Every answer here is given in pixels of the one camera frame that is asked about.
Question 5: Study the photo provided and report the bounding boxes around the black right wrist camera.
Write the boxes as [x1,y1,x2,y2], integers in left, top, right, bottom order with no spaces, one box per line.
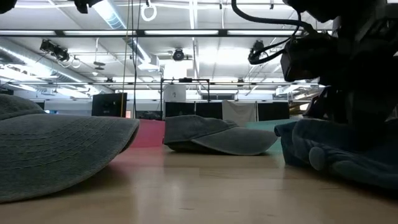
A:
[279,36,331,83]

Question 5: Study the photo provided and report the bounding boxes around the teal plastic tray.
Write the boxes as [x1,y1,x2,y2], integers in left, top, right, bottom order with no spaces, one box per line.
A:
[244,118,299,153]

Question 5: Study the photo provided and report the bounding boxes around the black overhead frame beam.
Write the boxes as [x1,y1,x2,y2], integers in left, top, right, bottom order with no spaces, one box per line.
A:
[0,29,333,38]

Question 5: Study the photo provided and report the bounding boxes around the black ceiling mounted device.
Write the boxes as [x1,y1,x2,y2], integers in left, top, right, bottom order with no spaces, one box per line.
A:
[39,39,71,62]
[251,39,265,54]

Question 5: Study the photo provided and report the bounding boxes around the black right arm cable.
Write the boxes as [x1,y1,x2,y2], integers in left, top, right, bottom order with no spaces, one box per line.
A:
[231,0,315,65]

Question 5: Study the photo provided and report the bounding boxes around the black partition panels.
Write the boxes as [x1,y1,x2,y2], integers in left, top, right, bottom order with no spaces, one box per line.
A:
[164,100,290,122]

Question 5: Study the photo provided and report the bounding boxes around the black monitor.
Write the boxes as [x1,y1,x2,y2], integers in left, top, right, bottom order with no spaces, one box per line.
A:
[91,92,128,118]

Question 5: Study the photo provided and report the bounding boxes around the grey baseball cap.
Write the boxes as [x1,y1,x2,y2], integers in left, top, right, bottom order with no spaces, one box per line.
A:
[0,93,140,203]
[164,114,279,156]

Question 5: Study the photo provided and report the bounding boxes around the red plastic tray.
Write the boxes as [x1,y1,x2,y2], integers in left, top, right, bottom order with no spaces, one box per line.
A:
[130,119,166,149]

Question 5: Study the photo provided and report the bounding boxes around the dark blue baseball cap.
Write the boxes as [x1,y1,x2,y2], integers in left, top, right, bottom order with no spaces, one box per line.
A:
[274,118,398,190]

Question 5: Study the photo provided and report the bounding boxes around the silver ventilation duct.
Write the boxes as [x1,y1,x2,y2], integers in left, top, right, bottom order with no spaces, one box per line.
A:
[0,37,114,94]

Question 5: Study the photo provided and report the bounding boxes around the white hanging cable loop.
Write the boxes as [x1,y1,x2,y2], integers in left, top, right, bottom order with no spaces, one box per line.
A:
[140,0,158,22]

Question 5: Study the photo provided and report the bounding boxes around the white cloth sheet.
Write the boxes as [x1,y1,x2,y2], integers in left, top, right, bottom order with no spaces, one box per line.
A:
[221,100,257,127]

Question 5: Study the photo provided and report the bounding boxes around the black overhead camera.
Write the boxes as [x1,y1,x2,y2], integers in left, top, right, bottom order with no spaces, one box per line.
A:
[172,48,185,62]

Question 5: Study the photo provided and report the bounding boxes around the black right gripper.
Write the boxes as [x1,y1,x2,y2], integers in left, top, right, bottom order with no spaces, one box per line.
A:
[303,6,398,133]

